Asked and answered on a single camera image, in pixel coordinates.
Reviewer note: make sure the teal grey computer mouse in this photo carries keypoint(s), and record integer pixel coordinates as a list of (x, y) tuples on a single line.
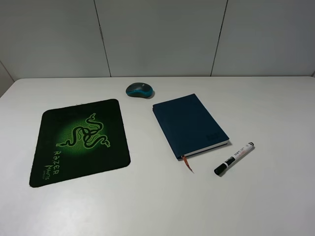
[(141, 90)]

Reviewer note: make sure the black green Razer mouse pad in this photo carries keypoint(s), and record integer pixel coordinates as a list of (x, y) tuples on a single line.
[(79, 141)]

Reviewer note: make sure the dark blue notebook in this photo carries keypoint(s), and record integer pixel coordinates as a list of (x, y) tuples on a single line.
[(188, 127)]

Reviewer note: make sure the black white marker pen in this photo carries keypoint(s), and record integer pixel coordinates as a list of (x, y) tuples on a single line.
[(227, 163)]

